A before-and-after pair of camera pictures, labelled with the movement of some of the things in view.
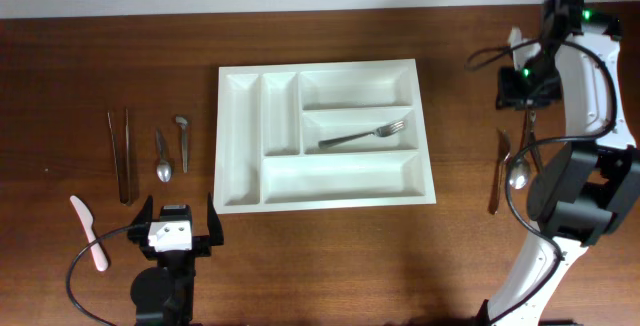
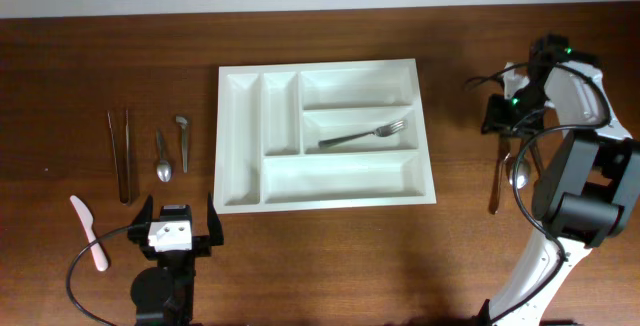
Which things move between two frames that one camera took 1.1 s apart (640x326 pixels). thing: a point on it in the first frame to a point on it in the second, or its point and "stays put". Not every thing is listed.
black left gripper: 203,243 stays put
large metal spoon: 534,153 stays put
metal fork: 504,142 stays put
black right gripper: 510,94 to 497,121
